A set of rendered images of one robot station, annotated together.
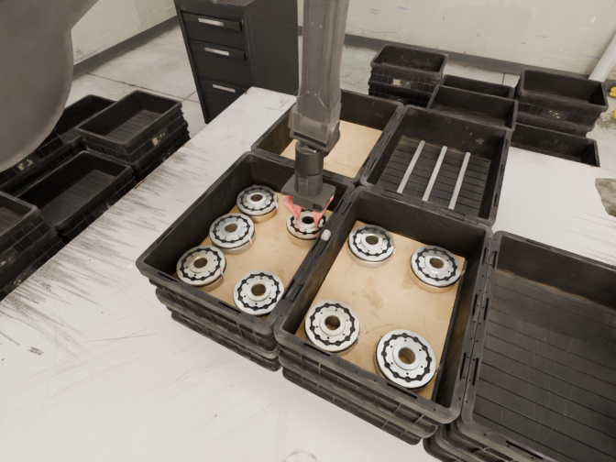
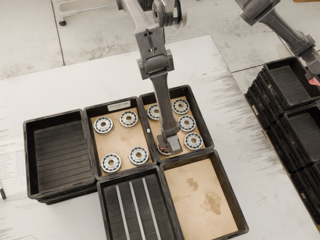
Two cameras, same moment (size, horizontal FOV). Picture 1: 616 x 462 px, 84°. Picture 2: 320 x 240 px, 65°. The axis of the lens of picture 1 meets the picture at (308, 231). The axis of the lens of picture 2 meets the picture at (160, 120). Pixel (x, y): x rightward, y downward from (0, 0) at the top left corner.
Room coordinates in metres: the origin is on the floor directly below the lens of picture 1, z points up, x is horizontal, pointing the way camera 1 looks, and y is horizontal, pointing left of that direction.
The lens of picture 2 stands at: (0.82, -0.39, 2.10)
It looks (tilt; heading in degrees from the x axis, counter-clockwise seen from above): 63 degrees down; 132
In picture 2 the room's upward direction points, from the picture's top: 6 degrees clockwise
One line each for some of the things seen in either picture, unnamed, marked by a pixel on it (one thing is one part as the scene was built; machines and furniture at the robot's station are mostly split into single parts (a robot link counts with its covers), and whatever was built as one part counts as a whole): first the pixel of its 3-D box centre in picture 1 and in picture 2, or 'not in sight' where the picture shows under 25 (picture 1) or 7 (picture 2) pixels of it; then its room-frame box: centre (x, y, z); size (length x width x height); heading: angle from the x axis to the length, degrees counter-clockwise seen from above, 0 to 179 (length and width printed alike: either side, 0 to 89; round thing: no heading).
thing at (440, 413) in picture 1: (393, 277); (118, 135); (0.35, -0.16, 0.92); 0.40 x 0.30 x 0.02; 154
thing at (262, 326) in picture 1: (256, 224); (175, 121); (0.48, 0.11, 0.92); 0.40 x 0.30 x 0.02; 154
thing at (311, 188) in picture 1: (308, 181); (168, 137); (0.54, 0.00, 0.98); 0.10 x 0.07 x 0.07; 65
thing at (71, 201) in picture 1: (91, 211); (302, 140); (1.09, 1.00, 0.31); 0.40 x 0.30 x 0.34; 155
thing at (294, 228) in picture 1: (308, 222); (166, 145); (0.54, 0.00, 0.86); 0.10 x 0.10 x 0.01
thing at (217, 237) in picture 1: (231, 229); (186, 123); (0.51, 0.18, 0.86); 0.10 x 0.10 x 0.01
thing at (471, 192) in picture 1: (434, 173); (138, 217); (0.70, -0.34, 0.87); 0.40 x 0.30 x 0.11; 154
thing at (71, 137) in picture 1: (95, 143); not in sight; (1.62, 1.20, 0.31); 0.40 x 0.30 x 0.34; 155
